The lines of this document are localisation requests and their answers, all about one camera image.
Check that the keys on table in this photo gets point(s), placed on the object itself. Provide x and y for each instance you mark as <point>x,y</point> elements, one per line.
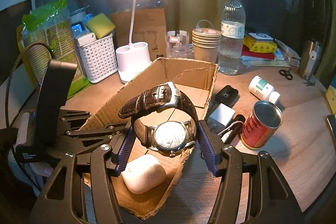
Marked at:
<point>309,83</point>

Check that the black scissors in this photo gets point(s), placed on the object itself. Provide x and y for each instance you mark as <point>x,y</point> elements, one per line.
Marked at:
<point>286,73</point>

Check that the steel thermos flask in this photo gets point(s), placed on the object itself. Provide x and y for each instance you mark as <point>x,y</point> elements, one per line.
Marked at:
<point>310,59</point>

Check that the white wireless charger pad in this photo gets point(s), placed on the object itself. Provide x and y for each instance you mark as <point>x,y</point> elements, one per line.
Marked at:
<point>260,37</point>

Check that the black small device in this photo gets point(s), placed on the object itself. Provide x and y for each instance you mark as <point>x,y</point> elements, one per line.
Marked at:
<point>227,95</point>

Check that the yellow sponge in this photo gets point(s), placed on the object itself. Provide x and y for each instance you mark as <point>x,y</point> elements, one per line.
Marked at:
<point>100,25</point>

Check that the yellow tissue box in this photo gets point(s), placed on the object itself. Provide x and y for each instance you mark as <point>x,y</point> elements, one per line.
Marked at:
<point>331,96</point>

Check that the red tin can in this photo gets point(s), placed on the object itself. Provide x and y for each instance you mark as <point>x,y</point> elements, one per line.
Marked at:
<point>262,123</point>

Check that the green snack bag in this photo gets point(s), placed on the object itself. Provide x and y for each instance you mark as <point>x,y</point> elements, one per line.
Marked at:
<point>50,24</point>

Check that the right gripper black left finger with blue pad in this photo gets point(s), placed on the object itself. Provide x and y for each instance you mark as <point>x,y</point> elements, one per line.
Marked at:
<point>74,194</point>

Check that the clear glass cup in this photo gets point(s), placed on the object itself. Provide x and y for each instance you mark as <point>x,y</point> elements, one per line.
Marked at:
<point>177,44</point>

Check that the white plastic basket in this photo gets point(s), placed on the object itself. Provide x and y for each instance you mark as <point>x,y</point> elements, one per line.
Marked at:
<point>98,56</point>

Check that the white earbuds case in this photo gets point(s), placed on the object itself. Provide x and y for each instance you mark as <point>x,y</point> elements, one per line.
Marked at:
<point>143,174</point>

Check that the brown leather wristwatch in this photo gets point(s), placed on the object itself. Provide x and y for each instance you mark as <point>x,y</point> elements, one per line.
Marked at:
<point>163,118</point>

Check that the clear plastic water bottle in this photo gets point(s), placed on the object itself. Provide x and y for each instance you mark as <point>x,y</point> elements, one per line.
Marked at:
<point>232,30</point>

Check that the stack of paper cups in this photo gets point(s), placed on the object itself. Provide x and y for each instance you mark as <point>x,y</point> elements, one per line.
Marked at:
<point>206,43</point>

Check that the white pill bottle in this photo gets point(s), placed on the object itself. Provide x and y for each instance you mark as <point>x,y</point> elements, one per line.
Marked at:
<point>263,90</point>

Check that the white charger adapter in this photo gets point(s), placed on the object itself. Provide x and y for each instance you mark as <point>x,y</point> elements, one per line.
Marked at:
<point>222,115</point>

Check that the brown lamp carton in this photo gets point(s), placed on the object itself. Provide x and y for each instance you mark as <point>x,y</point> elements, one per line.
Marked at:
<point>149,27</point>

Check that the red book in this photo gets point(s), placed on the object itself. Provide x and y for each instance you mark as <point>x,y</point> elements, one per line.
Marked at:
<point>247,53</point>

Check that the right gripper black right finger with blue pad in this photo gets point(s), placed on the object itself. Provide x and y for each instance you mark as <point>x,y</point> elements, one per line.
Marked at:
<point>270,198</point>

